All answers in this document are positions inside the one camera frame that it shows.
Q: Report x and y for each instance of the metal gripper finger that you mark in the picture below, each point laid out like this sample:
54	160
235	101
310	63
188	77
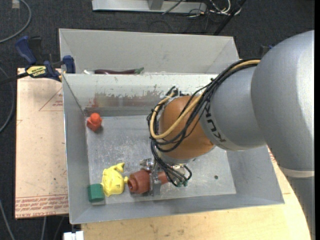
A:
147	164
155	187

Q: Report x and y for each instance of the red-brown toy pot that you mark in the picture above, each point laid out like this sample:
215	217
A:
140	181

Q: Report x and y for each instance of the grey metal bin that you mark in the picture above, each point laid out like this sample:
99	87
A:
120	144

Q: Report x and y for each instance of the yellow toy whale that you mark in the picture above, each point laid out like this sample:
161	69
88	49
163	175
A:
113	181

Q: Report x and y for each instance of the green block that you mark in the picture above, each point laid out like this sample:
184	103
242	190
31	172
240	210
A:
95	192

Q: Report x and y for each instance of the orange-red toy block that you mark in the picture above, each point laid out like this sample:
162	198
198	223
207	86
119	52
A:
94	122

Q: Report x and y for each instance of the purple toy eggplant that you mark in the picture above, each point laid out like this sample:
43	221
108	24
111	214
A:
115	71

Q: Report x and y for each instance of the brown cardboard board, red print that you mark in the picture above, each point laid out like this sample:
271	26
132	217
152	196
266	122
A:
40	146

